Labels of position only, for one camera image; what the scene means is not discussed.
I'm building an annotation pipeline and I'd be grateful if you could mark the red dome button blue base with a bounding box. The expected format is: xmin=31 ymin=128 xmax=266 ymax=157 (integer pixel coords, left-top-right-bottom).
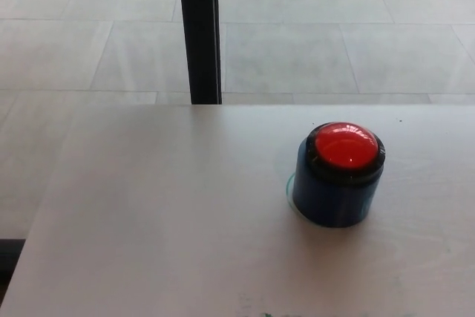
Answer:
xmin=285 ymin=121 xmax=387 ymax=229

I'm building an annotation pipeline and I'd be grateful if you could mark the black vertical post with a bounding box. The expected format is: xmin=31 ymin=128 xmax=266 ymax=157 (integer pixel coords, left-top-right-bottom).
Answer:
xmin=177 ymin=0 xmax=223 ymax=105

